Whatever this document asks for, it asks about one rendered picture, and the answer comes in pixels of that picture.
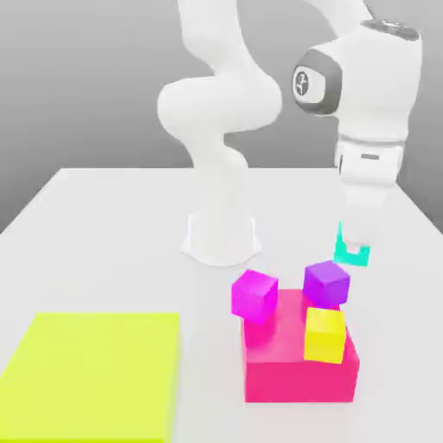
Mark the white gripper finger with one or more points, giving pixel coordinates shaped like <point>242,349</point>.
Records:
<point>353,247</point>

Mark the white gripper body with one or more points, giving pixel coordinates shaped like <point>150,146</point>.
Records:
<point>365,211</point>

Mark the small teal cube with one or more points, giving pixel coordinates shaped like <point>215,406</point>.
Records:
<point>363,258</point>

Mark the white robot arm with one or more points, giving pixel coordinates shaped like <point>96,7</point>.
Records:
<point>221,104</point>

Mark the small purple cube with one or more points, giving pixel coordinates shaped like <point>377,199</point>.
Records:
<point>325,283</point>

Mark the small yellow cube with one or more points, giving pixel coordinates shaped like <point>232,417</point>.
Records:
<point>324,337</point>

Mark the small magenta cube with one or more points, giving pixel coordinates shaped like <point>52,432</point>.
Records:
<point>254,297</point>

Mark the large pink box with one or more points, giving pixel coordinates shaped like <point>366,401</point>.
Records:
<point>297,380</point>

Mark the large lime yellow box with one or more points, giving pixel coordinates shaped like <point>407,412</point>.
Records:
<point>90,377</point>

